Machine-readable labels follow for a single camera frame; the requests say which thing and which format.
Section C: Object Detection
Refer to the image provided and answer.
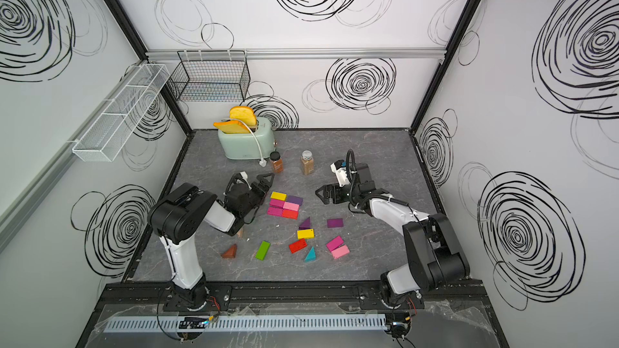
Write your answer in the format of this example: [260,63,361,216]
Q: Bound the red pepper spice jar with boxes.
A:
[269,151,284,173]

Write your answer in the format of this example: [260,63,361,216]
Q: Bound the brown spice jar silver lid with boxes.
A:
[301,150,314,176]

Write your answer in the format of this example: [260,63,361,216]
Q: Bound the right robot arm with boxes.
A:
[315,159,470,304]

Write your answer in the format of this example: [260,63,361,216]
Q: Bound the black wire basket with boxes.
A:
[168,49,251,103]

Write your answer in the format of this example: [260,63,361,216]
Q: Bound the mint green toaster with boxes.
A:
[218,117,276,160]

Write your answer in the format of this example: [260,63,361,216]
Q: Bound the teal triangle block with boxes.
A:
[305,246,317,263]

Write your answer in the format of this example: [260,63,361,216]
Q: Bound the white mesh wall shelf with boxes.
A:
[72,63,170,162]

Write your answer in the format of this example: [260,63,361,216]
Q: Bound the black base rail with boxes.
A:
[95,280,489,313]

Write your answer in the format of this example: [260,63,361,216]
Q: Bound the back yellow toast slice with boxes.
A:
[229,106,257,127]

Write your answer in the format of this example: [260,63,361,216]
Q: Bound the yellow block centre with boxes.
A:
[297,229,315,239]

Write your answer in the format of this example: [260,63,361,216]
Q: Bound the yellow block near magenta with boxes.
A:
[271,192,287,201]

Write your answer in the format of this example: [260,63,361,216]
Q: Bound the grey slotted cable duct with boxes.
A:
[103,314,388,334]

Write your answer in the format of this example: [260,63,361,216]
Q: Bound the red block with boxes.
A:
[282,209,298,220]
[289,238,308,254]

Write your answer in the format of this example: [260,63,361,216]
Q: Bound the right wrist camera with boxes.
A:
[330,159,350,187]

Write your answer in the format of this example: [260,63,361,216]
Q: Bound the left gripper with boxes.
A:
[240,173,274,219]

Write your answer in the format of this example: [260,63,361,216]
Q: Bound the green block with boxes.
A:
[256,241,271,261]

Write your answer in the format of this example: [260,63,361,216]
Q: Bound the magenta block right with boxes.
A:
[327,236,344,252]

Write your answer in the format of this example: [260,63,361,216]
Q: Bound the front yellow toast slice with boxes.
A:
[214,120,251,135]

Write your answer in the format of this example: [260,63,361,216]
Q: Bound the brown triangle block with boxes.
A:
[221,244,237,259]

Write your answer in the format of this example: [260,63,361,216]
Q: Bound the light pink block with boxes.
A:
[331,245,350,259]
[283,201,300,212]

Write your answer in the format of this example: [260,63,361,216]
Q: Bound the white toaster power cable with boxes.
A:
[239,120,268,168]

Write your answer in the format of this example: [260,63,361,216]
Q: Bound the yellow toast slice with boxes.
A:
[214,120,251,135]
[229,106,257,127]

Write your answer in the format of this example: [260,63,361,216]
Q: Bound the magenta block beside yellow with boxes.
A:
[269,199,285,208]

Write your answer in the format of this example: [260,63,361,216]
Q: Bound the purple triangle block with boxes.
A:
[298,217,311,230]

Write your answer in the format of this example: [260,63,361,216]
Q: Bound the magenta speckled block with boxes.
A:
[267,206,283,218]

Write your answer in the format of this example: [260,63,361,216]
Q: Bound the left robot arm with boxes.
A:
[148,172,275,294]

